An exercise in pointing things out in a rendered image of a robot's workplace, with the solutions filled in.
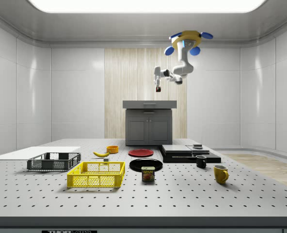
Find yellow mug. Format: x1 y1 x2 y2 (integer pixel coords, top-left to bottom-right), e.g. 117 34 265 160
213 165 230 185

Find red plate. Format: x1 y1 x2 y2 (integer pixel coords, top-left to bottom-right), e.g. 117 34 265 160
128 149 154 157

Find black plate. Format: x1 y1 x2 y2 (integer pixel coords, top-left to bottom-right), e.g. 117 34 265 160
129 158 163 172

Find black mug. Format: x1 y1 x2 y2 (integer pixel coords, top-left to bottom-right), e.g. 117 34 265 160
195 155 207 168

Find flat-sided can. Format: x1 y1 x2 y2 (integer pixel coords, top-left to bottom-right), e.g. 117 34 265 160
141 166 156 182

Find dark grey basket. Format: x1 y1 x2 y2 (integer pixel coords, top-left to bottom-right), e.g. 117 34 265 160
27 152 82 172

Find white cabinet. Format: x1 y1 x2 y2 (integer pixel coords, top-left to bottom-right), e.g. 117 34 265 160
125 108 174 146

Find white drawer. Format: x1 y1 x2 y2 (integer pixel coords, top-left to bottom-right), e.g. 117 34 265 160
123 100 177 110

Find drone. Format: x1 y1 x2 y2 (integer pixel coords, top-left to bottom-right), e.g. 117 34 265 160
164 30 214 56

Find yellow basket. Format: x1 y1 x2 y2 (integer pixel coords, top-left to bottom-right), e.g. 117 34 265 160
66 161 126 189

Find white board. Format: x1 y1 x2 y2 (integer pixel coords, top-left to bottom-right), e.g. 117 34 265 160
0 146 81 160

